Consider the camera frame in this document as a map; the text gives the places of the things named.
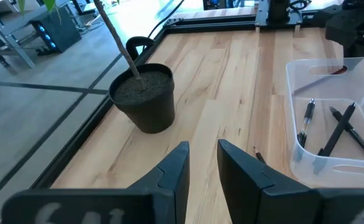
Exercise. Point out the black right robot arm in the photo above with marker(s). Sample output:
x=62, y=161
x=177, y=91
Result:
x=349, y=28

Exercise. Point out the black pencil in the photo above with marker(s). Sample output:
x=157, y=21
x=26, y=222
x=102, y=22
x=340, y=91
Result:
x=259, y=155

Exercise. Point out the clear plastic bin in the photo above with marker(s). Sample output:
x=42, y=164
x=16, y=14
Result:
x=303, y=168

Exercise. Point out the black ballpoint pen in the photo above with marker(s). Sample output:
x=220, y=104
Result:
x=337, y=130
x=360, y=140

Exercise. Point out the black computer tower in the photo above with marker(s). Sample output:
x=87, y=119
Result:
x=60, y=31

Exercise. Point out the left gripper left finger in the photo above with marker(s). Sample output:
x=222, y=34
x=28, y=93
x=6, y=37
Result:
x=107, y=205

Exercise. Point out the green plant in black pot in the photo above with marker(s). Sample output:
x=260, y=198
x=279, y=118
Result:
x=150, y=109

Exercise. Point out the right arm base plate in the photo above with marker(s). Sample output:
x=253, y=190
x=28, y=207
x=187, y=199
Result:
x=261, y=15

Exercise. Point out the black aluminium table frame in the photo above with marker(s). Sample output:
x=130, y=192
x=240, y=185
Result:
x=206, y=24

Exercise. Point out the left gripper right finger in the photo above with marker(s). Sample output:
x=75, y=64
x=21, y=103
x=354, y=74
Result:
x=278, y=202

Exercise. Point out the clear barrel black grip pen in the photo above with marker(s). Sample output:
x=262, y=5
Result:
x=307, y=115

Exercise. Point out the grey metal desk frame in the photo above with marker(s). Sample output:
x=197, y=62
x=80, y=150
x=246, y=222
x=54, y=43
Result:
x=21, y=51

